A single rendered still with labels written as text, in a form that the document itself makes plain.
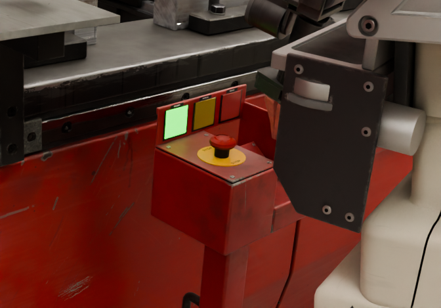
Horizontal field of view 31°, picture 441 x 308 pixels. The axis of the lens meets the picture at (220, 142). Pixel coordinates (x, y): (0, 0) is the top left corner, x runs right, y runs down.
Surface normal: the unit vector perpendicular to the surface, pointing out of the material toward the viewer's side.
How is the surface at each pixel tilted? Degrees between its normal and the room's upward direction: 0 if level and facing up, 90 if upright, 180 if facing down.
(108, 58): 0
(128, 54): 0
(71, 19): 0
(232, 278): 90
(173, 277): 90
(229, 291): 90
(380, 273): 90
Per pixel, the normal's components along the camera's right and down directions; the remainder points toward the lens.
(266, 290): 0.67, 0.53
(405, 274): -0.50, 0.29
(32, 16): 0.09, -0.92
